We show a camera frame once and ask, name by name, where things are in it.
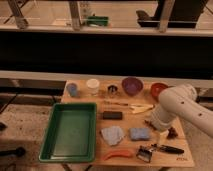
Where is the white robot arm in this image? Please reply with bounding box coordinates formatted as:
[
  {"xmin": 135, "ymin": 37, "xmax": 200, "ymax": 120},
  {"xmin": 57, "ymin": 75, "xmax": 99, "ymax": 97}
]
[{"xmin": 150, "ymin": 84, "xmax": 213, "ymax": 138}]

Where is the bunch of dark grapes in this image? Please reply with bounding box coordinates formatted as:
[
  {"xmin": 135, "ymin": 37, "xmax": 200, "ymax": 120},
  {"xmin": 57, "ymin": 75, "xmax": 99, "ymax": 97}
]
[{"xmin": 144, "ymin": 120, "xmax": 178, "ymax": 139}]

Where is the blue sponge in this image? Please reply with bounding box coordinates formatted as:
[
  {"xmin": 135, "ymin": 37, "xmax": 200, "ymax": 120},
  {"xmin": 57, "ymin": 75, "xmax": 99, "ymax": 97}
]
[{"xmin": 129, "ymin": 128, "xmax": 150, "ymax": 141}]

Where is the red chili pepper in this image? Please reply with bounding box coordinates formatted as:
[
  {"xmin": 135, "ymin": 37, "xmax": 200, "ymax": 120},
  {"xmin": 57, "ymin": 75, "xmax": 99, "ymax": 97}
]
[{"xmin": 103, "ymin": 150, "xmax": 133, "ymax": 160}]

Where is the yellow banana peel toy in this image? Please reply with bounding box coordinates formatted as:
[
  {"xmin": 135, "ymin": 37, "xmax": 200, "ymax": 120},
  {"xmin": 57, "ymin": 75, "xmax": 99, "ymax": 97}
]
[{"xmin": 130, "ymin": 104, "xmax": 154, "ymax": 114}]

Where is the light blue cloth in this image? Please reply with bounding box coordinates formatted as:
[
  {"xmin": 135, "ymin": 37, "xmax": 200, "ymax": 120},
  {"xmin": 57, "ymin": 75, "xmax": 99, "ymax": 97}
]
[{"xmin": 101, "ymin": 126, "xmax": 125, "ymax": 146}]

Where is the red-brown bowl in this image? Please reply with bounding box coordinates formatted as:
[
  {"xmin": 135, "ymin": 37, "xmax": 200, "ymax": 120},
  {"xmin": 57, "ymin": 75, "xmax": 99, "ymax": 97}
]
[{"xmin": 150, "ymin": 83, "xmax": 168, "ymax": 100}]

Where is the black rectangular block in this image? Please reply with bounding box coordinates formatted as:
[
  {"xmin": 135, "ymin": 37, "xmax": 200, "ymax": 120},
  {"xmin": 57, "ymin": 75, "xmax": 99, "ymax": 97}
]
[{"xmin": 102, "ymin": 111, "xmax": 123, "ymax": 120}]

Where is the purple bowl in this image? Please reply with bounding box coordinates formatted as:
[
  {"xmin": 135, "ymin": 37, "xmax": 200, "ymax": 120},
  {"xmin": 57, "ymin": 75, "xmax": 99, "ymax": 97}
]
[{"xmin": 122, "ymin": 77, "xmax": 143, "ymax": 96}]

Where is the small metal cup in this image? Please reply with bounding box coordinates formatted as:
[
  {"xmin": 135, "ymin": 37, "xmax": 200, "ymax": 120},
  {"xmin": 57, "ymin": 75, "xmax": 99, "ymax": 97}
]
[{"xmin": 107, "ymin": 85, "xmax": 118, "ymax": 97}]

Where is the white cup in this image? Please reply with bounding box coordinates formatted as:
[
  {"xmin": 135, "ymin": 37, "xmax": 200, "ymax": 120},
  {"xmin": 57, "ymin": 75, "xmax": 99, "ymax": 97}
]
[{"xmin": 86, "ymin": 79, "xmax": 100, "ymax": 95}]

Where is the green plastic tray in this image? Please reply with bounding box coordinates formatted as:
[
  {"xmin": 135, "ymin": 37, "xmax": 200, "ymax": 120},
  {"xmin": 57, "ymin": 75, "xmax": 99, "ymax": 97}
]
[{"xmin": 39, "ymin": 103, "xmax": 97, "ymax": 163}]

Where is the blue cup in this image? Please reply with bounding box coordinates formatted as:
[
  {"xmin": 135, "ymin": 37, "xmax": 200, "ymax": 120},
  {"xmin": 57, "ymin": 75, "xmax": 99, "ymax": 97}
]
[{"xmin": 66, "ymin": 83, "xmax": 78, "ymax": 97}]

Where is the black machine on shelf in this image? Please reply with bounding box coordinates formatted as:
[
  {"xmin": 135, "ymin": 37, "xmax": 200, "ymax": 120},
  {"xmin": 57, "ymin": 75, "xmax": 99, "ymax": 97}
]
[{"xmin": 136, "ymin": 0, "xmax": 209, "ymax": 28}]

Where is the green box on shelf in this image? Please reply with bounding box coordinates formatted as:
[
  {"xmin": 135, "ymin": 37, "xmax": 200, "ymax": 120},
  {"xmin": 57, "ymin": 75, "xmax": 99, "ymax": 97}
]
[{"xmin": 86, "ymin": 16, "xmax": 109, "ymax": 26}]

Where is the black handled tool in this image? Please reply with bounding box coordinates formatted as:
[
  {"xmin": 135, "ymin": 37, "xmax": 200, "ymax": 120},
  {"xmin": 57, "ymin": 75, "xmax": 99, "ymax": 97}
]
[{"xmin": 151, "ymin": 144, "xmax": 185, "ymax": 154}]

